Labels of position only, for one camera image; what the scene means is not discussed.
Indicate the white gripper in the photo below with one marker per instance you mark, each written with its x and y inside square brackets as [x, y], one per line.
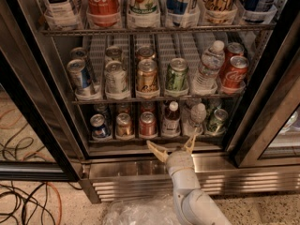
[179, 160]

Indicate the brown drink bottle white cap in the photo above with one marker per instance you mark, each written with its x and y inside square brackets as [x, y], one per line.
[171, 117]

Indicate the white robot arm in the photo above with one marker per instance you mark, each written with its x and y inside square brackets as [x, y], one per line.
[192, 205]

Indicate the red can bottom shelf front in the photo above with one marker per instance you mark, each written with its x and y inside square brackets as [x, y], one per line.
[148, 125]

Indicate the clear water bottle bottom shelf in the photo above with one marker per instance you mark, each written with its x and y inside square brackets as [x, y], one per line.
[193, 125]

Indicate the clear water bottle shelf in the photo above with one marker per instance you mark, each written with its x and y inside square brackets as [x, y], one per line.
[193, 125]
[212, 59]

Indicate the green can bottom shelf front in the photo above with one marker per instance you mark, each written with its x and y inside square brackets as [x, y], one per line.
[216, 122]

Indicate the green can shelf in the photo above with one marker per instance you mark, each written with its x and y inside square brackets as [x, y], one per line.
[216, 122]
[176, 84]

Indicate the gold can bottom shelf front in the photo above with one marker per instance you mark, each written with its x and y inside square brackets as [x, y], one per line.
[124, 126]

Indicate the gold can shelf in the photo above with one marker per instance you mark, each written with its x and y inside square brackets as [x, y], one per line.
[124, 126]
[145, 52]
[147, 79]

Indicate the stainless fridge base grille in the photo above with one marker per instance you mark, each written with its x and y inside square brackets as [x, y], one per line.
[109, 180]

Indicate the green can middle shelf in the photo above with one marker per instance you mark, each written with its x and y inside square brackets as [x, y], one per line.
[176, 84]

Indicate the gold can middle shelf front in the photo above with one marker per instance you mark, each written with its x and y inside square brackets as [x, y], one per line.
[147, 79]

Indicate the blue can bottom shelf front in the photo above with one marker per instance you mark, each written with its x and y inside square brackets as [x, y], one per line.
[100, 129]

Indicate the right glass fridge door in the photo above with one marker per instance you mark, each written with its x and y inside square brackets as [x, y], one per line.
[265, 140]

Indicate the glass fridge door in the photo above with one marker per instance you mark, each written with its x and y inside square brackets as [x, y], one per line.
[33, 76]
[265, 140]

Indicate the white can middle shelf front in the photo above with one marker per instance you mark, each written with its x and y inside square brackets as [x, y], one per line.
[116, 80]

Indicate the white can shelf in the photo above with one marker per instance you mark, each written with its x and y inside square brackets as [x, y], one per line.
[113, 53]
[116, 80]

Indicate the clear water bottle middle shelf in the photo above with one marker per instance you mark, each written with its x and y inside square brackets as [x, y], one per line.
[212, 59]

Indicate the gold can middle shelf rear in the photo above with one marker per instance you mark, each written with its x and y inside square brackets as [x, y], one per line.
[145, 52]

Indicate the white can middle shelf rear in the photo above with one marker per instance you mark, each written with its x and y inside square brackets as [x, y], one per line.
[113, 53]

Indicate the left glass fridge door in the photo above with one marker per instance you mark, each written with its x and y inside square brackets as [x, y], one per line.
[33, 76]

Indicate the green white soda bottle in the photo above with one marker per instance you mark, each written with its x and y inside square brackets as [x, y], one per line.
[143, 13]

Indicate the blue orange bottle top shelf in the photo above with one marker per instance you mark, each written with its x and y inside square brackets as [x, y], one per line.
[182, 13]

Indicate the gold label bottle top shelf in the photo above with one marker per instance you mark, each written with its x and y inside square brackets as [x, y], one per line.
[218, 11]

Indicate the red cola bottle top shelf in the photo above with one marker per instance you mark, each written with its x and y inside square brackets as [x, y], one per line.
[103, 12]

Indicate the dark blue bottle top shelf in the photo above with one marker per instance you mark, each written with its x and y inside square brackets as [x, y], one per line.
[258, 11]

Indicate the white label bottle top shelf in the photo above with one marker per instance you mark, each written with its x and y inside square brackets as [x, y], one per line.
[63, 14]

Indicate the clear plastic bin with bag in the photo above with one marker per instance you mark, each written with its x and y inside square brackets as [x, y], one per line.
[155, 211]

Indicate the red cola can front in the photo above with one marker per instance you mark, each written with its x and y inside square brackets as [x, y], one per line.
[234, 72]

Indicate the red cola can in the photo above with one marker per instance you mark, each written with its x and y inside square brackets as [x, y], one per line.
[232, 49]
[234, 72]

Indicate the red cola can rear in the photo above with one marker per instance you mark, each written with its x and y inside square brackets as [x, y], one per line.
[232, 49]

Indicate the blue white can front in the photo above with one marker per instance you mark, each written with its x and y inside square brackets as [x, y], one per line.
[80, 76]

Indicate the blue white can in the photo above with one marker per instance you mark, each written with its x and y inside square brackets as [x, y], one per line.
[80, 76]
[79, 53]

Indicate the blue white can rear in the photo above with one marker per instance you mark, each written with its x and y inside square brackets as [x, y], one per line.
[79, 53]

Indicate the middle wire shelf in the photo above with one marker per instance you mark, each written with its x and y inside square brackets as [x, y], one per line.
[141, 99]

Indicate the wire shelf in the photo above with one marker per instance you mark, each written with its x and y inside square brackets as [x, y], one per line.
[158, 138]
[141, 99]
[160, 30]

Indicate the bottom wire shelf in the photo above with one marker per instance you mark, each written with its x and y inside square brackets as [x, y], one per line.
[158, 138]

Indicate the top wire shelf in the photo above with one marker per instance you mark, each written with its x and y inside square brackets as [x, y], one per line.
[160, 30]

